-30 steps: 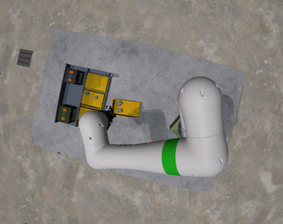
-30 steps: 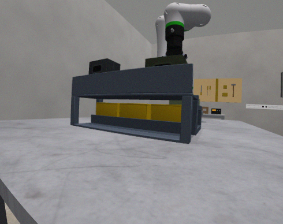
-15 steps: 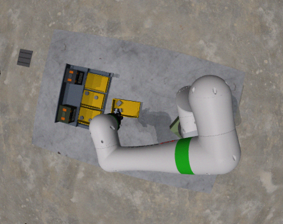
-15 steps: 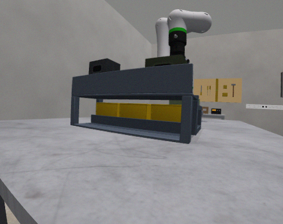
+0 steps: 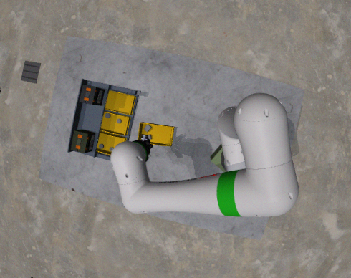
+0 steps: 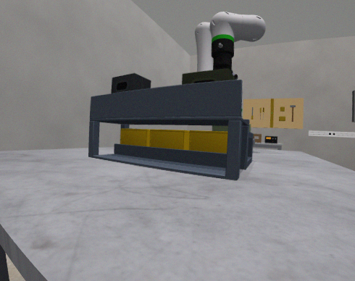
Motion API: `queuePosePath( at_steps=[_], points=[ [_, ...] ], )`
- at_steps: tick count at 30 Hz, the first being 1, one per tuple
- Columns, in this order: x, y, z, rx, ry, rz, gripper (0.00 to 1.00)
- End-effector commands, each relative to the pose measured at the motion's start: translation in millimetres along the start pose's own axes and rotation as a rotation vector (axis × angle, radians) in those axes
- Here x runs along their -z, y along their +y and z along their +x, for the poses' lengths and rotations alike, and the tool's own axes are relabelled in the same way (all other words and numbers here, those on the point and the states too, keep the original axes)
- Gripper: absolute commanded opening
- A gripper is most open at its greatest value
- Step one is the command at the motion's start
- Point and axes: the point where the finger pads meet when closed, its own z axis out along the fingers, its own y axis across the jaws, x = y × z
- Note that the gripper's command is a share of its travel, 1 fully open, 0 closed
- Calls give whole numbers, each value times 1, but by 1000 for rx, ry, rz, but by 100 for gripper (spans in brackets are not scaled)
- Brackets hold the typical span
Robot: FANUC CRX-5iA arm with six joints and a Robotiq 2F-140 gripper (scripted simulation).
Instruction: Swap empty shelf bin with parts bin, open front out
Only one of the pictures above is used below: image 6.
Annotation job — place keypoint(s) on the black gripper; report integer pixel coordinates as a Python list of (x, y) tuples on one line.
[(223, 61)]

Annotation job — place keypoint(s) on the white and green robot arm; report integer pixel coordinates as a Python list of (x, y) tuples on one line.
[(226, 28)]

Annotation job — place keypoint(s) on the dark blue-grey metal shelf rack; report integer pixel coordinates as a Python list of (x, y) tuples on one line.
[(217, 103)]

